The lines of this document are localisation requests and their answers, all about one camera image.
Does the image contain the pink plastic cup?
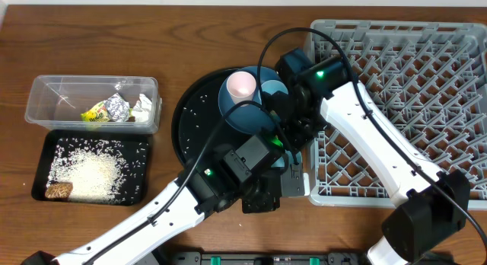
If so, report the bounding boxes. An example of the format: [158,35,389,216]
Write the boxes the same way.
[227,71,256,104]

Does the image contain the white rice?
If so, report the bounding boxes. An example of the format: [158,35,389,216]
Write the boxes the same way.
[45,138,149,206]

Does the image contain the white tissue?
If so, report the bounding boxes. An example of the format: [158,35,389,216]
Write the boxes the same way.
[130,94,152,122]

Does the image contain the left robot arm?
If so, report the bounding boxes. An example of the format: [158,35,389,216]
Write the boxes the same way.
[22,181,205,265]

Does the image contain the yellow foil snack wrapper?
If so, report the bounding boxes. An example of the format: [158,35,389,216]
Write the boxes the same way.
[81,93,132,122]

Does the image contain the grey plastic dishwasher rack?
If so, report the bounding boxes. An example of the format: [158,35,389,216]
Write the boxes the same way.
[304,19,486,210]

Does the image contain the dark blue plate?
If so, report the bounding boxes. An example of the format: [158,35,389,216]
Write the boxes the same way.
[218,66,282,135]

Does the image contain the round black serving tray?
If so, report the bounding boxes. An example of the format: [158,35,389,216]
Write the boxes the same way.
[170,68,305,171]

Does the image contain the light blue bowl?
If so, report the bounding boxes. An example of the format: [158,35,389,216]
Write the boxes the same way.
[272,150,303,168]

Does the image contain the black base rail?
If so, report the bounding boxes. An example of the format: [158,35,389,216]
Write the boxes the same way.
[168,251,369,265]

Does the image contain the light blue plastic cup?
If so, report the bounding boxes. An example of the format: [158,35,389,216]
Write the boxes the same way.
[262,80,288,95]

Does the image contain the clear plastic bin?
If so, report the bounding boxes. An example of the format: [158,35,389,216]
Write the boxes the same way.
[24,75,162,134]

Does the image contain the black rectangular tray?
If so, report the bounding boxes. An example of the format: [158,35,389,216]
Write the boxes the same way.
[31,130,152,206]

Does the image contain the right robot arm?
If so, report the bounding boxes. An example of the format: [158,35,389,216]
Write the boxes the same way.
[268,53,470,264]

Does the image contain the brown walnut cookie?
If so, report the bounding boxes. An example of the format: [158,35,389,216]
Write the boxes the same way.
[44,183,74,200]

